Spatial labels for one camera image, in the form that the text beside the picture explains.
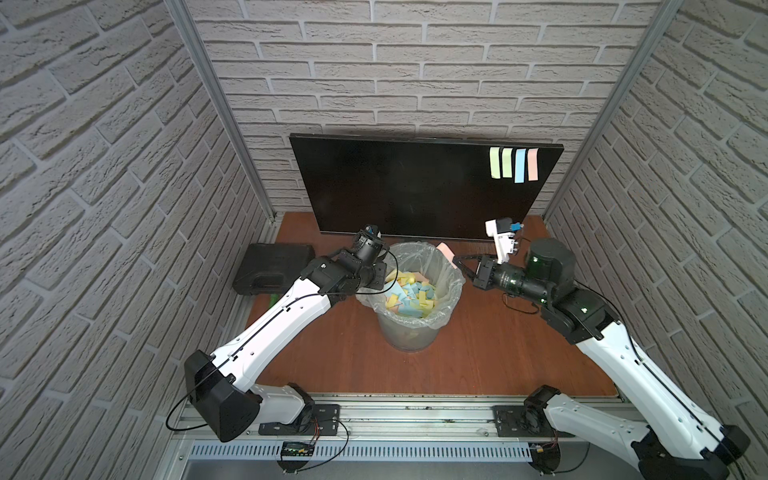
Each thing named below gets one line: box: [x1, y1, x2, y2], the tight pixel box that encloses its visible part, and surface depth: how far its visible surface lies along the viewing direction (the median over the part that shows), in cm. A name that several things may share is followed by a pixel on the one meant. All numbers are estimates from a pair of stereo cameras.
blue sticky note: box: [514, 148, 527, 183], surface depth 65 cm
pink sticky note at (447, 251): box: [436, 242, 458, 269], surface depth 66 cm
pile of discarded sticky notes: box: [384, 272, 437, 319], surface depth 83 cm
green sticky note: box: [489, 146, 501, 179], surface depth 65 cm
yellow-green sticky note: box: [502, 148, 513, 178], surface depth 64 cm
